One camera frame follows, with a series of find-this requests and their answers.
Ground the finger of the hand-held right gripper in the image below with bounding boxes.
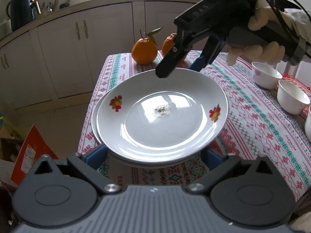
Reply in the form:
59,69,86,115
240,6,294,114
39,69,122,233
155,41,193,79
189,36,228,73

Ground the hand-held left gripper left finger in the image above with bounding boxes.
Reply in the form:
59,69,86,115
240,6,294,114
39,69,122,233
18,144,121,197

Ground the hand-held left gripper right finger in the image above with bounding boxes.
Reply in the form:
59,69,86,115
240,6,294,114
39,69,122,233
188,148,289,195

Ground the white flower-print plate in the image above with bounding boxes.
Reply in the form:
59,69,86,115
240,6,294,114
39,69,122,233
91,87,195,168

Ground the white plate with dark speck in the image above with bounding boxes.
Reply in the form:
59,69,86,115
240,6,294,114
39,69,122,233
97,68,229,163

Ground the person's right forearm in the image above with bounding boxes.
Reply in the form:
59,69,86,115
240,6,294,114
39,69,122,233
283,8,311,61

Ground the person's right hand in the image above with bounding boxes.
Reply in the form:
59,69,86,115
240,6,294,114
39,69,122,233
227,6,286,66

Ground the bumpy orange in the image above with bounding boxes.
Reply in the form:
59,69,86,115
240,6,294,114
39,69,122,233
162,33,188,62

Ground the orange with green leaf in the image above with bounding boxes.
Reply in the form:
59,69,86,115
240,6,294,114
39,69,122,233
131,28,163,65

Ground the patterned striped tablecloth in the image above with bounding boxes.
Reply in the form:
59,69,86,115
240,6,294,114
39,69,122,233
77,50,311,201

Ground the white bowl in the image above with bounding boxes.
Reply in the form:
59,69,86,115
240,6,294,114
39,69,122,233
304,105,311,143
251,62,283,90
277,79,311,115

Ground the red cardboard box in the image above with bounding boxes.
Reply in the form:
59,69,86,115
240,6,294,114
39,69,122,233
11,124,59,188

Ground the white kitchen cabinet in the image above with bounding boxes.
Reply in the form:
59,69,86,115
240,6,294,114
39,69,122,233
0,0,204,131

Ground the utensil holder with utensils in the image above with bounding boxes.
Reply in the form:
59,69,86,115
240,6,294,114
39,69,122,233
41,0,62,12

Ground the dark blue electric kettle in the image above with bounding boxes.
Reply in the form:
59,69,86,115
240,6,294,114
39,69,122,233
6,0,40,32

